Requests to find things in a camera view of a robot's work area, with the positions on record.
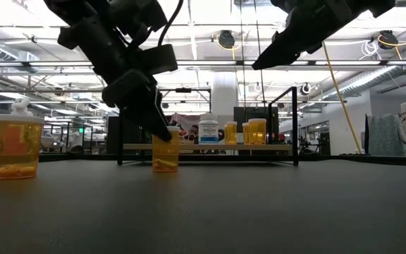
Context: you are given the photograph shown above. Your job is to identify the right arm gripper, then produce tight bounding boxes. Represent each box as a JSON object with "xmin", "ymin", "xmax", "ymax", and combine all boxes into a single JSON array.
[{"xmin": 251, "ymin": 0, "xmax": 396, "ymax": 71}]

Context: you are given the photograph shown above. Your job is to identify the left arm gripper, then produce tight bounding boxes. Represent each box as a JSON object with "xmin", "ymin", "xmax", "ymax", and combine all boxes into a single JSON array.
[{"xmin": 57, "ymin": 16, "xmax": 178, "ymax": 143}]

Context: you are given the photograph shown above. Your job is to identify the white melatonin supplement bottle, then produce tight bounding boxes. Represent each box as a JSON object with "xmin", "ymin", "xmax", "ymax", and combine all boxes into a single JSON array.
[{"xmin": 198, "ymin": 113, "xmax": 219, "ymax": 145}]

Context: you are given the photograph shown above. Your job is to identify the amber bottles on shelf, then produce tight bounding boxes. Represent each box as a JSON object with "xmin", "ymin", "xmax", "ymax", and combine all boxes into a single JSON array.
[{"xmin": 233, "ymin": 106, "xmax": 281, "ymax": 145}]

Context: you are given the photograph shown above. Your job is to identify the wooden shelf black metal legs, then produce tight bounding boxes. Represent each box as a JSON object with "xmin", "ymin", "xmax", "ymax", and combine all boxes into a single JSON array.
[{"xmin": 117, "ymin": 86, "xmax": 300, "ymax": 167}]

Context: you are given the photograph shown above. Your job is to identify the dark background cabinet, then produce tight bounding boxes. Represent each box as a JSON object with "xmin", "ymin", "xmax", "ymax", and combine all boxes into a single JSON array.
[{"xmin": 106, "ymin": 116, "xmax": 144, "ymax": 155}]

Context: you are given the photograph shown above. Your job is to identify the pale pink hanging cloth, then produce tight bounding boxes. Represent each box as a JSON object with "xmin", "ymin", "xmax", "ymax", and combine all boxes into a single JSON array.
[{"xmin": 169, "ymin": 113, "xmax": 204, "ymax": 134}]

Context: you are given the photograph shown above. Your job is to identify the person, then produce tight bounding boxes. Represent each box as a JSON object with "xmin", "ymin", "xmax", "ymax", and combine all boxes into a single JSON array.
[{"xmin": 188, "ymin": 124, "xmax": 200, "ymax": 144}]

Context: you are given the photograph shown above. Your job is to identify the long LED light bar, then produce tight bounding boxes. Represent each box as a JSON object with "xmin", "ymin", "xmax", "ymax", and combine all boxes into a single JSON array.
[{"xmin": 0, "ymin": 59, "xmax": 406, "ymax": 68}]

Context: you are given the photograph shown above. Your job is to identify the black table mat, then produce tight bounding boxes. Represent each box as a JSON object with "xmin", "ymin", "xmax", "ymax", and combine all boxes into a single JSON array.
[{"xmin": 0, "ymin": 159, "xmax": 406, "ymax": 254}]

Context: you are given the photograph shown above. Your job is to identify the grey patterned curtain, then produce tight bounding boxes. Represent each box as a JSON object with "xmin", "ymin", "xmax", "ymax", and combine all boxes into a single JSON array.
[{"xmin": 364, "ymin": 113, "xmax": 406, "ymax": 157}]

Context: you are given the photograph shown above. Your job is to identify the black ceiling cable reel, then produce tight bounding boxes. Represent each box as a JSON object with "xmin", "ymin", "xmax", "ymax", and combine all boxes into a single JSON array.
[
  {"xmin": 216, "ymin": 29, "xmax": 247, "ymax": 61},
  {"xmin": 376, "ymin": 29, "xmax": 406, "ymax": 50}
]

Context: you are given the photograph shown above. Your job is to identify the hanging yellow cable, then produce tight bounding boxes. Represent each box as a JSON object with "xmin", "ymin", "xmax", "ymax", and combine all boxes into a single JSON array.
[{"xmin": 321, "ymin": 42, "xmax": 364, "ymax": 155}]

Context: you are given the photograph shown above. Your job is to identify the silver flexible air duct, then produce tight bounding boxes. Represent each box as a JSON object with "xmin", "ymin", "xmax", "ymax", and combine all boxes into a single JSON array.
[{"xmin": 324, "ymin": 52, "xmax": 406, "ymax": 100}]

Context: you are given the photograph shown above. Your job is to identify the black metal rig frame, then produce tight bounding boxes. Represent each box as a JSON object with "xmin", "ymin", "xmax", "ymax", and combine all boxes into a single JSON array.
[{"xmin": 0, "ymin": 87, "xmax": 406, "ymax": 167}]

